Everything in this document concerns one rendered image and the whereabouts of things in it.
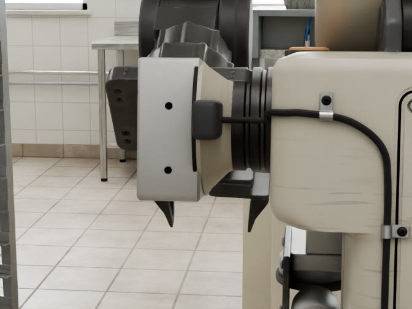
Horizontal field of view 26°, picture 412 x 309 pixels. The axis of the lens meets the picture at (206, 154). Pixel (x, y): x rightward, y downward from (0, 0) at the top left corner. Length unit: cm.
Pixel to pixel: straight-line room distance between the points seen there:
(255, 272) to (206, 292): 66
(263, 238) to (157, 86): 240
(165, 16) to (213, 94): 14
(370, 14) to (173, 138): 18
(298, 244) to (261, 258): 225
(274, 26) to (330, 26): 234
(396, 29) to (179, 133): 18
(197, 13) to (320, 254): 24
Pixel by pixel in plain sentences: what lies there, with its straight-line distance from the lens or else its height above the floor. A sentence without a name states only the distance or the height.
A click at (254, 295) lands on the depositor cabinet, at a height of 20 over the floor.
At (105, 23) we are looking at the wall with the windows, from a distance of 632.
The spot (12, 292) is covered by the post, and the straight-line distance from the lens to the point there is 250.
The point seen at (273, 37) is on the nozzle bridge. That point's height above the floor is 109.
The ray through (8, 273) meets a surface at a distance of 248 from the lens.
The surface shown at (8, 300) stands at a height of 43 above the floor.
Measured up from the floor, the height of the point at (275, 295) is 46.
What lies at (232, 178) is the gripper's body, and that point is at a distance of 104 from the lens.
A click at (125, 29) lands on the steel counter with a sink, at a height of 93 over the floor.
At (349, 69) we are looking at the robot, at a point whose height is 123.
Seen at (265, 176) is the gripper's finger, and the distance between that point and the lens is 107.
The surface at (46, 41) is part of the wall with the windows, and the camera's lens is 643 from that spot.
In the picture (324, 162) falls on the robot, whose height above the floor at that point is 116.
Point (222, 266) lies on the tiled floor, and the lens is 406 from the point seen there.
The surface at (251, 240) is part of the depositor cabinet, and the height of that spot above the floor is 40.
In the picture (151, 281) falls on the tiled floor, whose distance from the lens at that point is 388.
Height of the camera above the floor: 129
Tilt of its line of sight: 11 degrees down
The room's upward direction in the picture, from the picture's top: straight up
